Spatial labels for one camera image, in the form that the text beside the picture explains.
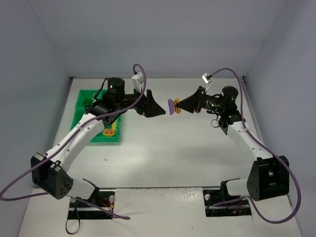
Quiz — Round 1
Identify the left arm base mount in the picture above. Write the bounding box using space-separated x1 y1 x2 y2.
68 189 117 220

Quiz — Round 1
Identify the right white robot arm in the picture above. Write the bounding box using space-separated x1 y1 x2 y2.
175 86 289 201

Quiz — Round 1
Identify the orange lego brick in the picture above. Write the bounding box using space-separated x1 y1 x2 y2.
103 129 116 137

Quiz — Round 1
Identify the purple cable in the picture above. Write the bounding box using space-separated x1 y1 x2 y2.
0 64 147 220
211 68 301 223

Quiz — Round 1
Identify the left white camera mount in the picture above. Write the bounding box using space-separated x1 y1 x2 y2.
131 73 144 93

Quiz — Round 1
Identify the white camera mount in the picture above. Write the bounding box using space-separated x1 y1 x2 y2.
201 73 213 92
131 73 144 93

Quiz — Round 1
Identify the yellow lego plate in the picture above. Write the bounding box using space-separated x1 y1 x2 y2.
112 121 117 131

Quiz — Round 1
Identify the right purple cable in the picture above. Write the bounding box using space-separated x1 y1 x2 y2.
211 68 301 223

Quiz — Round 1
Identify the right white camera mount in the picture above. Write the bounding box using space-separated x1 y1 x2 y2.
201 73 213 92

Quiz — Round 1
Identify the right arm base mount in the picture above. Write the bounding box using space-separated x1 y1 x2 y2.
202 189 252 217

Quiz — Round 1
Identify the orange lego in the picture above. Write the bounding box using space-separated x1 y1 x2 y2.
173 98 182 114

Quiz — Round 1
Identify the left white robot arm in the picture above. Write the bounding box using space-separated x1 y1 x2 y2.
31 74 166 199

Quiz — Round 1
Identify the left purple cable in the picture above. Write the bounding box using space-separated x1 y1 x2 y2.
0 64 147 220

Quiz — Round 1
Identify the green four-compartment sorting tray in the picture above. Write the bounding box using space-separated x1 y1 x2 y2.
70 89 121 144

